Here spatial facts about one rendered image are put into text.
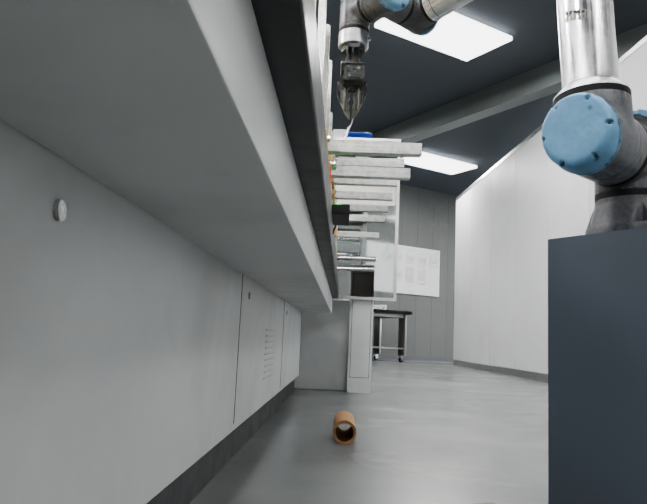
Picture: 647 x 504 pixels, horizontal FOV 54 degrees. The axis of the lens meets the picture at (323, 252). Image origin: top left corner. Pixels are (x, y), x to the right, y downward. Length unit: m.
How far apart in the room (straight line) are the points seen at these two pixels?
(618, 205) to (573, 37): 0.36
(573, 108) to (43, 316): 1.05
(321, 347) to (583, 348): 3.17
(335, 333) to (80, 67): 4.09
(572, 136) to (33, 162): 1.02
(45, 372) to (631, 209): 1.18
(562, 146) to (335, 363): 3.31
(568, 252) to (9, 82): 1.21
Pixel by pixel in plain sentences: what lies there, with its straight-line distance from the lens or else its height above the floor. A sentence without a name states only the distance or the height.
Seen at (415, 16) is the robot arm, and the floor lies 1.30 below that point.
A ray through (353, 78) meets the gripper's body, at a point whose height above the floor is 1.10.
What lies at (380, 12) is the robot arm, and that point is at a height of 1.28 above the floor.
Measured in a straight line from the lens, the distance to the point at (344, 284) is 4.33.
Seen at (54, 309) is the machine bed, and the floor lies 0.37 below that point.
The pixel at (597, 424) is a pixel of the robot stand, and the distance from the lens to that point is 1.44.
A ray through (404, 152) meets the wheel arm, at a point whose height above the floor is 0.83.
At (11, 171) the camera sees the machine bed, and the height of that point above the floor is 0.48.
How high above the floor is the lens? 0.36
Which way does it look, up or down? 8 degrees up
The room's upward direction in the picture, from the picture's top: 3 degrees clockwise
